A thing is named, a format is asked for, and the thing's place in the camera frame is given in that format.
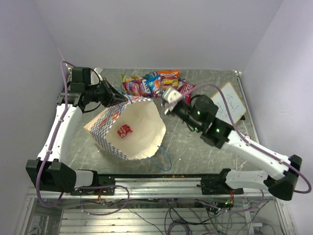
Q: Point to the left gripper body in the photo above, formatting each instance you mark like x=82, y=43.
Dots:
x=101, y=93

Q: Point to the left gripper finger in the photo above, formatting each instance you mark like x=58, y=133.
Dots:
x=118, y=97
x=108, y=89

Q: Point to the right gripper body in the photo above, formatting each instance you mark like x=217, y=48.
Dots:
x=184, y=111

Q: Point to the pink crisps bag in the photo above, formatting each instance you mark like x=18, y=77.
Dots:
x=184, y=89

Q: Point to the purple chocolate pack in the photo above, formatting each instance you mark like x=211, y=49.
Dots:
x=137, y=87

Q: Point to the purple snack pack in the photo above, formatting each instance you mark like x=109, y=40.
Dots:
x=181, y=82

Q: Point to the small red candy packet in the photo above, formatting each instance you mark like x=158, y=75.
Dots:
x=124, y=130

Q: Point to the checkered paper bag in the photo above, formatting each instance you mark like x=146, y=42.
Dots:
x=142, y=115

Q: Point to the orange snack packet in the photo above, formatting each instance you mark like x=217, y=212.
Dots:
x=169, y=78

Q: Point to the blue candy packet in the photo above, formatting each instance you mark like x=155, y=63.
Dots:
x=157, y=88

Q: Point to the blue snack packet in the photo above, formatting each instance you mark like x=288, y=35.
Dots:
x=150, y=77

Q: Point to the green snack packet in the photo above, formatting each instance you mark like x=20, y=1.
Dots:
x=126, y=78

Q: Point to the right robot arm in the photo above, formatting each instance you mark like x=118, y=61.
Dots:
x=278, y=174

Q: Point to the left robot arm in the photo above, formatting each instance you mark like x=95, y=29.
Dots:
x=48, y=171

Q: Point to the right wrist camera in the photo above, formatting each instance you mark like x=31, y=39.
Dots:
x=170, y=98

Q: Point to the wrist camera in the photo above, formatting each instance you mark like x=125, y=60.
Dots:
x=95, y=76
x=170, y=98

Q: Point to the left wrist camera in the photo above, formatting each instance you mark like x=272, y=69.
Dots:
x=95, y=76

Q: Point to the small whiteboard yellow frame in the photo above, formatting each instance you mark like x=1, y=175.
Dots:
x=236, y=106

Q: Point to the aluminium rail frame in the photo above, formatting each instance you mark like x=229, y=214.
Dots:
x=139, y=186

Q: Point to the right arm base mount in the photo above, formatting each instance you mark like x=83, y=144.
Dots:
x=215, y=184

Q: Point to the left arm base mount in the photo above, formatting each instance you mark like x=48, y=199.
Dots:
x=102, y=187

